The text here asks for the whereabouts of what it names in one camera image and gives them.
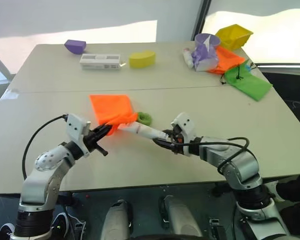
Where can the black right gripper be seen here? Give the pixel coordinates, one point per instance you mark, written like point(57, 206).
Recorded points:
point(177, 145)

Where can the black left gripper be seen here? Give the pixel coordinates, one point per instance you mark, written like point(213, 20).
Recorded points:
point(92, 141)

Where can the orange fabric pouch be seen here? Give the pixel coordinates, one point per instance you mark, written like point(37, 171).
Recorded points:
point(110, 107)

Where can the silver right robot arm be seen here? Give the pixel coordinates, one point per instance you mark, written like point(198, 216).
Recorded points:
point(240, 165)

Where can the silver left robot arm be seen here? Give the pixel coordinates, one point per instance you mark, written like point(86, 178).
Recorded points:
point(40, 180)

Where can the white printed carton box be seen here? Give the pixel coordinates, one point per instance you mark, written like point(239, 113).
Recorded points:
point(100, 61)

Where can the yellow curved plastic block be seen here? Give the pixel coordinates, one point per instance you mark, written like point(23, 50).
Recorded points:
point(141, 60)

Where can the grey rounded leg cover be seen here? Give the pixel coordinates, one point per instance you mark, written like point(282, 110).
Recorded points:
point(116, 220)
point(181, 217)

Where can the purple plastic block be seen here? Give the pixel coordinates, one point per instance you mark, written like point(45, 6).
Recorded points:
point(75, 46)

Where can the black white sneaker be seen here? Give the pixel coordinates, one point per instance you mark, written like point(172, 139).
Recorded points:
point(7, 228)
point(61, 222)

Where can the small black floor device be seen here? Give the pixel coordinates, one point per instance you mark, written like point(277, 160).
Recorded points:
point(216, 228)

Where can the purple plastic cup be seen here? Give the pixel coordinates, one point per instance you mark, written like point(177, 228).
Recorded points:
point(202, 40)

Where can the small blue object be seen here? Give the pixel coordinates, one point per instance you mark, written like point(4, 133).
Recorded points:
point(247, 67)

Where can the yellow plastic bin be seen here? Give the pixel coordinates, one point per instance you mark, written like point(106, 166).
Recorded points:
point(233, 36)

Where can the dark bulky object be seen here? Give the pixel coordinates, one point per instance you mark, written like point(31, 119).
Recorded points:
point(295, 195)

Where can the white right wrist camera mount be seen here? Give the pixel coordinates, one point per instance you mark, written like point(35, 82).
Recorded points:
point(186, 127)

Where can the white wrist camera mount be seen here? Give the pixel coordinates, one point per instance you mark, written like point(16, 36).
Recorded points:
point(186, 127)
point(76, 128)

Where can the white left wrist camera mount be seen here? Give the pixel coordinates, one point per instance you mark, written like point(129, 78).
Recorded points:
point(76, 128)

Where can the dark window frame post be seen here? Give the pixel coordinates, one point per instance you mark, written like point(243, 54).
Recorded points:
point(200, 20)

